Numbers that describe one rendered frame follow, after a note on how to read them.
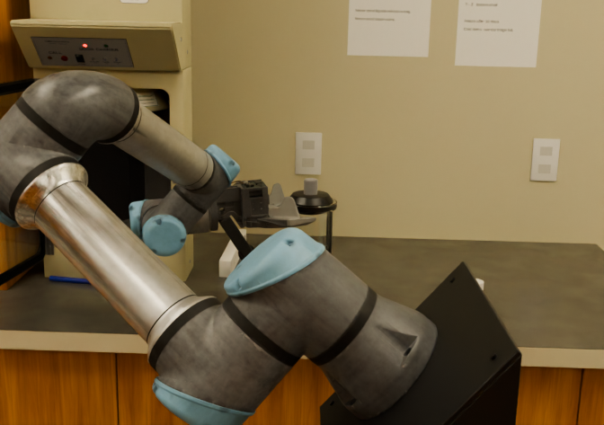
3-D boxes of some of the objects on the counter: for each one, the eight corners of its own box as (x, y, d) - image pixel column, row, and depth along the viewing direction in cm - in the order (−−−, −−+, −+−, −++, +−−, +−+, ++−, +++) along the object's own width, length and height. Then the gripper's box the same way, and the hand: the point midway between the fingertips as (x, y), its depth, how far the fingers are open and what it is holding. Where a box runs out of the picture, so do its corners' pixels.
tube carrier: (326, 289, 177) (329, 193, 172) (340, 307, 166) (343, 206, 161) (277, 292, 174) (279, 195, 169) (288, 311, 164) (289, 208, 159)
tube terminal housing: (76, 244, 208) (62, -72, 190) (203, 248, 208) (200, -69, 189) (43, 277, 184) (22, -83, 166) (186, 281, 183) (182, -80, 165)
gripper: (213, 199, 151) (317, 190, 155) (201, 177, 169) (295, 169, 173) (217, 244, 153) (319, 233, 157) (205, 217, 171) (297, 208, 175)
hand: (307, 213), depth 166 cm, fingers open, 14 cm apart
